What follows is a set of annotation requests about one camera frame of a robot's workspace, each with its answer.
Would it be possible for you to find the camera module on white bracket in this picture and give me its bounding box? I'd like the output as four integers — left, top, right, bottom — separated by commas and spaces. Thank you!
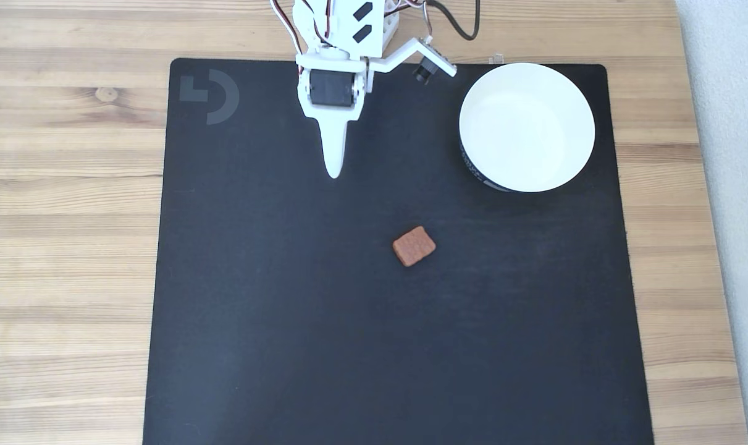
369, 37, 458, 85

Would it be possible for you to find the white round plate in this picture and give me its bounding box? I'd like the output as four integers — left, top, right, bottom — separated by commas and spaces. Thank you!
458, 62, 596, 193

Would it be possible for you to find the brown square toy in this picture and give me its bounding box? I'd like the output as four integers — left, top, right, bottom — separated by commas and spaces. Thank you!
392, 226, 437, 268

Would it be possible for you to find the black desk mat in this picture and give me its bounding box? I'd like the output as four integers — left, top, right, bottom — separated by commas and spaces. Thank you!
142, 57, 655, 445

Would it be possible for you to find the black camera cable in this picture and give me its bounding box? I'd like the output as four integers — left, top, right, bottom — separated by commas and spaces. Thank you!
432, 0, 481, 41

